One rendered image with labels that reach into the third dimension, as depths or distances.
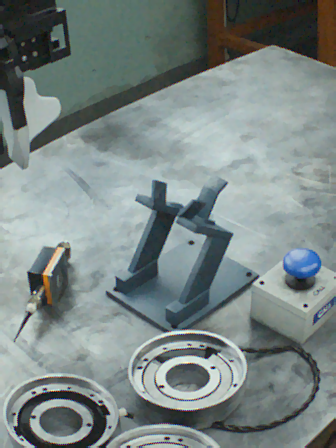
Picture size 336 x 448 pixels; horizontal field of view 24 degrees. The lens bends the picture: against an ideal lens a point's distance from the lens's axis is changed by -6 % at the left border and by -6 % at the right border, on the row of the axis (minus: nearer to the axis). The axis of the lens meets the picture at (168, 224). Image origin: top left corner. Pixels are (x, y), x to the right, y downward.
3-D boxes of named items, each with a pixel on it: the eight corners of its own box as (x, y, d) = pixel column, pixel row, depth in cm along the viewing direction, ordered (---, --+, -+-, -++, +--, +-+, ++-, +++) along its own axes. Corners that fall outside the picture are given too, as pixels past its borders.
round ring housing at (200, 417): (206, 451, 65) (207, 424, 63) (108, 408, 70) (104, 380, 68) (264, 382, 72) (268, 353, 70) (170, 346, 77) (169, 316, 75)
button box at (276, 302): (302, 346, 76) (307, 310, 73) (249, 317, 80) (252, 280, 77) (345, 305, 81) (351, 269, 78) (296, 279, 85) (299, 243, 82)
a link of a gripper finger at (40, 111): (78, 152, 74) (57, 64, 70) (27, 179, 71) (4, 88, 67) (62, 148, 76) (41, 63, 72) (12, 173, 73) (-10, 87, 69)
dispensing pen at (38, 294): (-3, 322, 74) (53, 226, 87) (5, 352, 76) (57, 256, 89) (17, 327, 73) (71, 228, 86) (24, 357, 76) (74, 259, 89)
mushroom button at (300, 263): (301, 314, 76) (307, 274, 74) (271, 297, 79) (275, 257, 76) (324, 294, 79) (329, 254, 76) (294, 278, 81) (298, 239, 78)
